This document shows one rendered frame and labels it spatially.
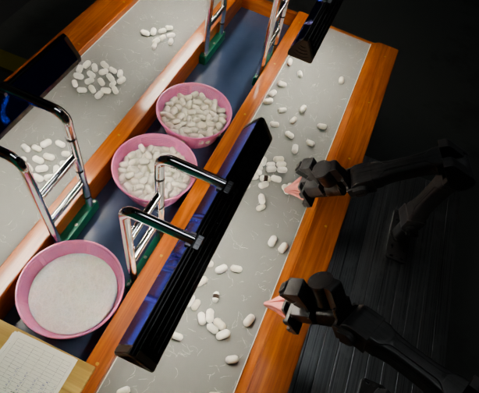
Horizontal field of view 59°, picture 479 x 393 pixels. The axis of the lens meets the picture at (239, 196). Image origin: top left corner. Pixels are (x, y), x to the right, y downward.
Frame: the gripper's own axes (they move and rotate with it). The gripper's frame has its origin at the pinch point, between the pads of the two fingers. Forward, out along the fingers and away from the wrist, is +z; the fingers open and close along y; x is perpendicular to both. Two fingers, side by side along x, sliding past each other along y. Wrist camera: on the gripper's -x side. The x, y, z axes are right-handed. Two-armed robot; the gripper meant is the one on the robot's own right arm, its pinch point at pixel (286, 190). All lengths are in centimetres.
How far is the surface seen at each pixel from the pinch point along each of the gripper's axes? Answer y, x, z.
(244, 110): -26.0, -16.3, 19.5
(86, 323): 61, -20, 26
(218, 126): -15.8, -18.6, 24.7
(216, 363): 56, 3, 1
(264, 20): -92, -20, 38
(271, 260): 23.4, 5.2, -0.8
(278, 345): 46.1, 10.0, -10.0
